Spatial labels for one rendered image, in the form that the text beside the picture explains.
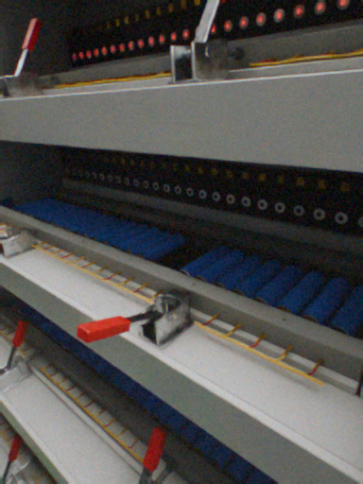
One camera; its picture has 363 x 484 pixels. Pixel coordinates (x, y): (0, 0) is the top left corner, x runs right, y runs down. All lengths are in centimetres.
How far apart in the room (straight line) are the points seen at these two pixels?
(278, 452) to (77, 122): 29
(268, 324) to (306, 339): 3
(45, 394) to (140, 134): 37
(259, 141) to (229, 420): 17
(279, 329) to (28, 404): 36
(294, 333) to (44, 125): 30
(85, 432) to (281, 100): 40
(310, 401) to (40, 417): 35
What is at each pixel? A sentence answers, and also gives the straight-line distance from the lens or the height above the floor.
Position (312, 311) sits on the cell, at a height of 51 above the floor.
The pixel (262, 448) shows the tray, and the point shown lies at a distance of 24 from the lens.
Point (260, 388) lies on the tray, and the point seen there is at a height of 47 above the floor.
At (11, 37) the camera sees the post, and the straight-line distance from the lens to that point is 69.
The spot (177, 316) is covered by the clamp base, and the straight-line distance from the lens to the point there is 27.
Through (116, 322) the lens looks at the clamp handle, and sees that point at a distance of 24.
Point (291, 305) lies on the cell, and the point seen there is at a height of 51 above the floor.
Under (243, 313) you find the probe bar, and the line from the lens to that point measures 26.
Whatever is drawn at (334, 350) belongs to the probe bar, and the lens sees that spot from 24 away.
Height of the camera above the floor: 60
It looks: 12 degrees down
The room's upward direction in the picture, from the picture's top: 8 degrees clockwise
